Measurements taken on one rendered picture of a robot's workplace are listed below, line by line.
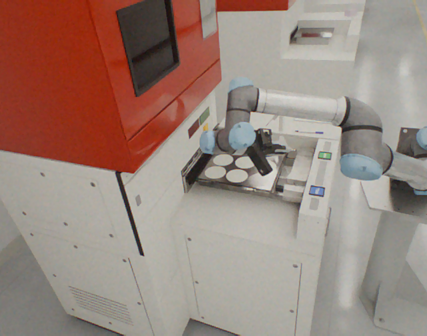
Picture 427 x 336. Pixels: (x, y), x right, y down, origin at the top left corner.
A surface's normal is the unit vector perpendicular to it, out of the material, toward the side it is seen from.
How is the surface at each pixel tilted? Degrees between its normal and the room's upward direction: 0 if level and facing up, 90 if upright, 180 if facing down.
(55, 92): 90
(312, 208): 0
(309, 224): 90
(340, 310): 0
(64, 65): 90
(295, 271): 90
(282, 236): 0
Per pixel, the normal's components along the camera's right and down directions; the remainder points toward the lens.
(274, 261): -0.37, 0.56
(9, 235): 0.93, 0.15
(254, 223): -0.08, -0.82
